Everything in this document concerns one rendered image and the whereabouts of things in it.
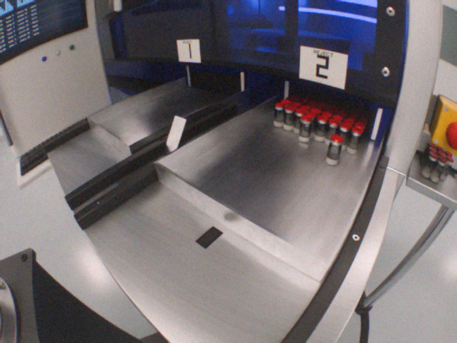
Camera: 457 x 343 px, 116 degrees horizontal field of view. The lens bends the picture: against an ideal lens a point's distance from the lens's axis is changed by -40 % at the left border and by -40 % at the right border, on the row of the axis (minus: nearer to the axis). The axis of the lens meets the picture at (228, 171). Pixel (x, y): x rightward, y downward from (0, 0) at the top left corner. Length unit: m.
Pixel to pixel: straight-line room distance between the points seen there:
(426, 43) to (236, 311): 0.41
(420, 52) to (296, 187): 0.29
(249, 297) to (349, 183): 0.22
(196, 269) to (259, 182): 0.15
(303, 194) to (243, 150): 0.14
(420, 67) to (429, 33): 0.06
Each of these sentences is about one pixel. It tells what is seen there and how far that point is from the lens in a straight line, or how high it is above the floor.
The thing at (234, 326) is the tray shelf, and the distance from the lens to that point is 0.22.
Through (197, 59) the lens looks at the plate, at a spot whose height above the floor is 1.00.
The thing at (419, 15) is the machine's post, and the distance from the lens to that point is 0.39.
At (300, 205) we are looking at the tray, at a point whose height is 0.88.
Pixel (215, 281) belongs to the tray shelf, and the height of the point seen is 0.88.
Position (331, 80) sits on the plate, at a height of 1.00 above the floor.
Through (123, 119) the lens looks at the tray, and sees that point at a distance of 0.62.
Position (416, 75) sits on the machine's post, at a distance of 0.39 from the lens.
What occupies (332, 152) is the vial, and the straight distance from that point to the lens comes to 0.37.
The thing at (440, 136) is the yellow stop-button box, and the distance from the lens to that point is 0.41.
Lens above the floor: 1.10
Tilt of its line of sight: 38 degrees down
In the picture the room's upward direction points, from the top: 4 degrees counter-clockwise
